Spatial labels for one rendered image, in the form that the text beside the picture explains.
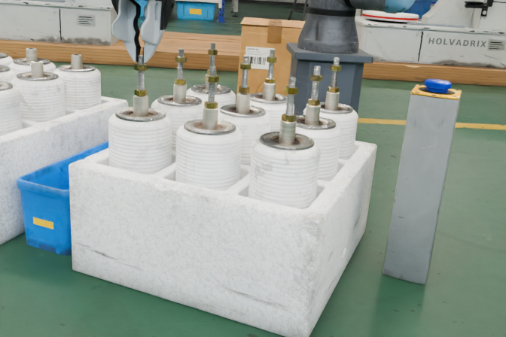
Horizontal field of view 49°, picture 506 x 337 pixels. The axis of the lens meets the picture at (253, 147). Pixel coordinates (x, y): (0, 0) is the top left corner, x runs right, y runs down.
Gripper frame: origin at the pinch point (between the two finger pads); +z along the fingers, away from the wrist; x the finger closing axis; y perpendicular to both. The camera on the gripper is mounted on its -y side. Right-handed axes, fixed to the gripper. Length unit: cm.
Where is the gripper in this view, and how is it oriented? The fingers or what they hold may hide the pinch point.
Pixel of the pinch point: (142, 52)
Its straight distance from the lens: 84.5
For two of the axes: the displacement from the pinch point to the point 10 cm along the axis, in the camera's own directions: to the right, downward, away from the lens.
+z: -0.7, 9.5, 3.0
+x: 9.7, 1.3, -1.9
